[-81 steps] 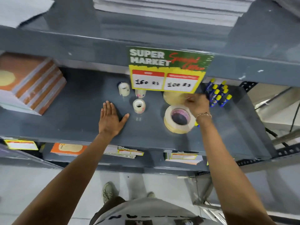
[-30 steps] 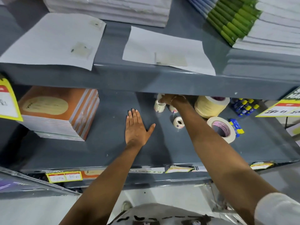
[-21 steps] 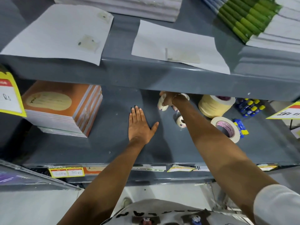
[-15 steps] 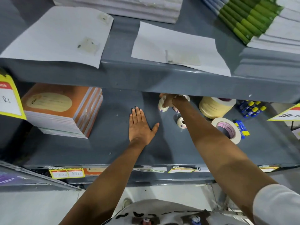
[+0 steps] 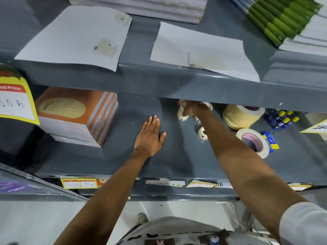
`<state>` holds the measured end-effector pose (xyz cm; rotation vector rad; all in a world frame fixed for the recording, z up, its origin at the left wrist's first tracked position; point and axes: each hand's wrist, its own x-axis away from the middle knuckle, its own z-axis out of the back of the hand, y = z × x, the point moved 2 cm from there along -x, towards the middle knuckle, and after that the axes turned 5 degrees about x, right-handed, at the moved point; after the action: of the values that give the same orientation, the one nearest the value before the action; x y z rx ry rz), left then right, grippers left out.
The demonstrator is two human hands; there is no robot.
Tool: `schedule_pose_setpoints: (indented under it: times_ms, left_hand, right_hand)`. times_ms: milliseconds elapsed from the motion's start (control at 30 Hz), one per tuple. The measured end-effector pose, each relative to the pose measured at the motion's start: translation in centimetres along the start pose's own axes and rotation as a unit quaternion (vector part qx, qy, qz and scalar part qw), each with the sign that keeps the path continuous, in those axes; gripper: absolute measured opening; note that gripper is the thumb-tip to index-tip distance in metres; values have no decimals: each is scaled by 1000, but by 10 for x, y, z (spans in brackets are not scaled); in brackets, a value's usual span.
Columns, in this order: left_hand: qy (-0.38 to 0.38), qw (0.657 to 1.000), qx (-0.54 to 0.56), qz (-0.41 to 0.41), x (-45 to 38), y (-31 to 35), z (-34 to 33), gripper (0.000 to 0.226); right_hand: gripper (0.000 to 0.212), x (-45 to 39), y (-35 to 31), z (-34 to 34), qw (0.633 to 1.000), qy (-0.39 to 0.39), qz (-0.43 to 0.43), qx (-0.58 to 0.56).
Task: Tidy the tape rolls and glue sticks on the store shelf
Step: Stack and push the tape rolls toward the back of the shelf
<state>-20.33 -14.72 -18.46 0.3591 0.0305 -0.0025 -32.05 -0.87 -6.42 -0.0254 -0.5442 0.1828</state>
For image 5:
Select large yellow price tag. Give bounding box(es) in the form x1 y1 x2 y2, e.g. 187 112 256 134
0 64 40 126

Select group of blue glue sticks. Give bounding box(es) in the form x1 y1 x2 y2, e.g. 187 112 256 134
264 109 300 130

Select person's left forearm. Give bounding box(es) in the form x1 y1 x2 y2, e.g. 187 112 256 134
53 149 154 245

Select large beige masking tape roll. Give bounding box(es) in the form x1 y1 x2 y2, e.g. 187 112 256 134
236 128 270 159

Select stack of beige masking tape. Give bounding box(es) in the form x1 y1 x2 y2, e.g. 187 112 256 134
222 104 266 131

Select person's right forearm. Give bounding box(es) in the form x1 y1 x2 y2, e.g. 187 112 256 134
192 103 308 243

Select purple packet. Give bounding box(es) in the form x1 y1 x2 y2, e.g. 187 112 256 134
0 175 39 195

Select grey metal shelf board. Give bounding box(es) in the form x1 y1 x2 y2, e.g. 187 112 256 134
0 85 327 202
0 0 327 114

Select white paper sheet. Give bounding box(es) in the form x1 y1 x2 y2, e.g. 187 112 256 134
14 5 133 73
150 21 260 83

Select white shelf-edge label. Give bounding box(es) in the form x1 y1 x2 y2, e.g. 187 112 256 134
145 179 186 188

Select stack of orange notebooks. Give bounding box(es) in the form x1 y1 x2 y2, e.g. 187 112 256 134
34 87 119 148

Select person's right hand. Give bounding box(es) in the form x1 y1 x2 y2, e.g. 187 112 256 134
178 99 203 117

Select person's shoe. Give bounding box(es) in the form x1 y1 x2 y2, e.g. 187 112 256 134
136 212 149 225

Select stack of green-spined books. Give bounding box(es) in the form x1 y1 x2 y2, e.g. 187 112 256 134
229 0 327 57

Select grey slotted shelf rail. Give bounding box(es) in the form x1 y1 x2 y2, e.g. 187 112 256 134
0 162 89 202

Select yellow shelf-edge price label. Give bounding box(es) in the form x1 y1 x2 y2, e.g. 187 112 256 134
185 180 218 189
288 183 313 191
60 177 98 190

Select thin metal bracelet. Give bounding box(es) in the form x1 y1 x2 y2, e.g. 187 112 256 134
192 102 208 116

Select person's left hand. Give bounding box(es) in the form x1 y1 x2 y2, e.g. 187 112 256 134
134 115 167 157

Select yellow price sign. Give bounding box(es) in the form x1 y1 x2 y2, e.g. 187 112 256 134
299 119 327 134

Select blue glue stick pack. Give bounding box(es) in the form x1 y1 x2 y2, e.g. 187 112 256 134
261 131 280 153

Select person's grey printed shirt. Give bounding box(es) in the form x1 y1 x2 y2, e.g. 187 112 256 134
122 201 327 245

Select stack of white notebooks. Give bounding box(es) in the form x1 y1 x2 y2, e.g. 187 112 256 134
67 0 208 24

